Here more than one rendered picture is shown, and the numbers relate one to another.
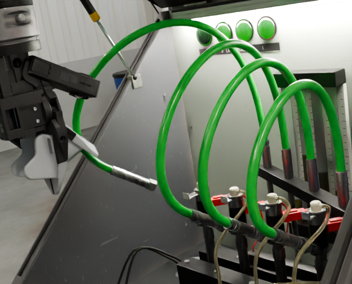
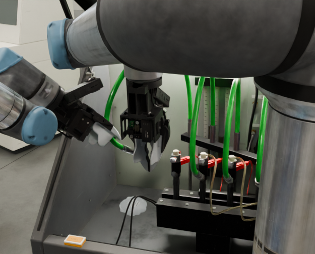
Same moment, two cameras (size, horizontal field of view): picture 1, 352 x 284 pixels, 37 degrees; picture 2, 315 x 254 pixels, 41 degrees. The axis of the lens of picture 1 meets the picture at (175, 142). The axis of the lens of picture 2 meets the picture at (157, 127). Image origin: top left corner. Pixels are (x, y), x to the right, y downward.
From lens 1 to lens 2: 0.63 m
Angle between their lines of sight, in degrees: 31
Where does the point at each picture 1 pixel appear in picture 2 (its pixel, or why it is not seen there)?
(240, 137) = not seen: hidden behind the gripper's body
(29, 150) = (138, 145)
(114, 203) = (82, 167)
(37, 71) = (157, 95)
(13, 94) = (151, 112)
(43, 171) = (154, 158)
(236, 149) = not seen: hidden behind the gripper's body
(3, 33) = (154, 74)
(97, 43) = not seen: outside the picture
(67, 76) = (164, 96)
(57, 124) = (168, 129)
